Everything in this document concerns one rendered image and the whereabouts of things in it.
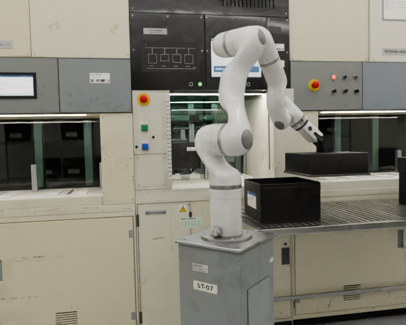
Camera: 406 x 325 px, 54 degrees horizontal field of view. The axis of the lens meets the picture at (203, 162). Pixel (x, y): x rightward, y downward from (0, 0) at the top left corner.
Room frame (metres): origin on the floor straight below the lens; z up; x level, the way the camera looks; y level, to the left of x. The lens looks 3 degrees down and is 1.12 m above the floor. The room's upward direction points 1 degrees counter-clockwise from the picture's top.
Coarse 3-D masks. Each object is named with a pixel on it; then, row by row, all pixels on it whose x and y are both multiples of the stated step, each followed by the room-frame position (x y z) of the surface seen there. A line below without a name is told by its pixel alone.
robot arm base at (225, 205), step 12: (216, 192) 1.43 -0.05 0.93; (228, 192) 1.42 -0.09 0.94; (240, 192) 1.45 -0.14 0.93; (216, 204) 1.43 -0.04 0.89; (228, 204) 1.42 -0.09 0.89; (240, 204) 1.45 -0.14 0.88; (216, 216) 1.43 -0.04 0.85; (228, 216) 1.42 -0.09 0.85; (240, 216) 1.45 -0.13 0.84; (216, 228) 1.42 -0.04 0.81; (228, 228) 1.42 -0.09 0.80; (240, 228) 1.45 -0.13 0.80; (216, 240) 1.40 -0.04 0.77; (228, 240) 1.39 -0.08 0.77; (240, 240) 1.40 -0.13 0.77
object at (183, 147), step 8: (176, 128) 2.72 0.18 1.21; (184, 128) 2.73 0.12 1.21; (184, 136) 2.76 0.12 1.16; (176, 144) 2.66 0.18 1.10; (184, 144) 2.67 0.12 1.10; (192, 144) 2.68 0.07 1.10; (176, 152) 2.66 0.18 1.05; (184, 152) 2.67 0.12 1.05; (192, 152) 2.68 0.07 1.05; (176, 160) 2.66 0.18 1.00; (184, 160) 2.67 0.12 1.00; (192, 160) 2.68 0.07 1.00; (176, 168) 2.66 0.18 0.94; (184, 168) 2.67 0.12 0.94; (192, 168) 2.88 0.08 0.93
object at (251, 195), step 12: (252, 180) 1.95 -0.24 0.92; (264, 180) 1.96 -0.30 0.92; (276, 180) 1.97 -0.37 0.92; (288, 180) 1.98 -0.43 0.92; (300, 180) 1.93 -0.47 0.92; (312, 180) 1.81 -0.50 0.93; (252, 192) 1.80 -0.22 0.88; (264, 192) 1.68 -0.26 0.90; (276, 192) 1.69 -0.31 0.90; (288, 192) 1.70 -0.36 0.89; (300, 192) 1.71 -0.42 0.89; (312, 192) 1.71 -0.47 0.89; (252, 204) 1.80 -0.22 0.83; (264, 204) 1.68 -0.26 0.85; (276, 204) 1.69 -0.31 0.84; (288, 204) 1.70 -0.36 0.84; (300, 204) 1.70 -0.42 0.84; (312, 204) 1.71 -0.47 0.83; (252, 216) 1.81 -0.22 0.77; (264, 216) 1.68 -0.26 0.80; (276, 216) 1.69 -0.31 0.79; (288, 216) 1.70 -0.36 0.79; (300, 216) 1.70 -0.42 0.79; (312, 216) 1.71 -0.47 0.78
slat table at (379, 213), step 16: (336, 208) 2.02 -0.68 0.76; (352, 208) 2.01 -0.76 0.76; (368, 208) 2.00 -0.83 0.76; (384, 208) 1.99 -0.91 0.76; (400, 208) 1.98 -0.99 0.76; (256, 224) 1.68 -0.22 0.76; (272, 224) 1.67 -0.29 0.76; (288, 224) 1.66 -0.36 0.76; (304, 224) 1.66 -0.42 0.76; (320, 224) 1.65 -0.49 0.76; (336, 224) 1.64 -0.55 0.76; (352, 224) 1.65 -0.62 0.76; (368, 224) 1.66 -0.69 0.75; (384, 224) 1.67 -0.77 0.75; (400, 224) 1.69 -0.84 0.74; (368, 288) 2.30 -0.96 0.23; (384, 288) 2.31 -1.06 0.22; (400, 288) 2.33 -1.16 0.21
